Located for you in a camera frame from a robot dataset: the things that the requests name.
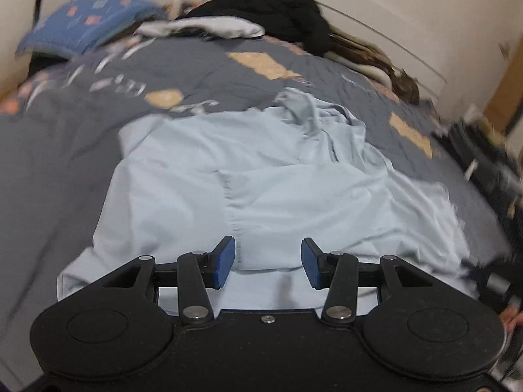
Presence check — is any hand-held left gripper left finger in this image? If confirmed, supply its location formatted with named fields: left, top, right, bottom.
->
left=102, top=235, right=237, bottom=328

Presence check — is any grey printed bed quilt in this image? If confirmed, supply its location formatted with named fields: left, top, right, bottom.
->
left=0, top=33, right=515, bottom=376

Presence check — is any light blue hooded jacket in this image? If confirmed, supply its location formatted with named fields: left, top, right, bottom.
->
left=57, top=88, right=481, bottom=311

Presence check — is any stack of folded grey clothes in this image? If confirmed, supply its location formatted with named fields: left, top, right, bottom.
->
left=433, top=118, right=523, bottom=197

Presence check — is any tall cardboard sheet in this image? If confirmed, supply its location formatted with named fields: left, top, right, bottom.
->
left=484, top=37, right=523, bottom=131

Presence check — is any person's right hand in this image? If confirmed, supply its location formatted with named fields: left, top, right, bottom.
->
left=500, top=306, right=523, bottom=331

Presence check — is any blue patterned pillow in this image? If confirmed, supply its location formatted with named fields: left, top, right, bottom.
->
left=16, top=0, right=168, bottom=58

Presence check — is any white bed headboard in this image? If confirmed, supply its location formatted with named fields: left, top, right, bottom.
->
left=200, top=0, right=458, bottom=103

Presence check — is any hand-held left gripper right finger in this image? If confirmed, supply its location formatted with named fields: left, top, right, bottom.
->
left=300, top=237, right=436, bottom=328

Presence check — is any white sweatshirt with black trim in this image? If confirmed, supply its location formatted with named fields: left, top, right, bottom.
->
left=135, top=16, right=266, bottom=41

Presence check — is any tabby cat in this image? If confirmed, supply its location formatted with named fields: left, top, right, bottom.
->
left=390, top=69, right=421, bottom=105

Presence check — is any black puffer jacket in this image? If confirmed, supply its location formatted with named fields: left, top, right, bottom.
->
left=176, top=0, right=333, bottom=56

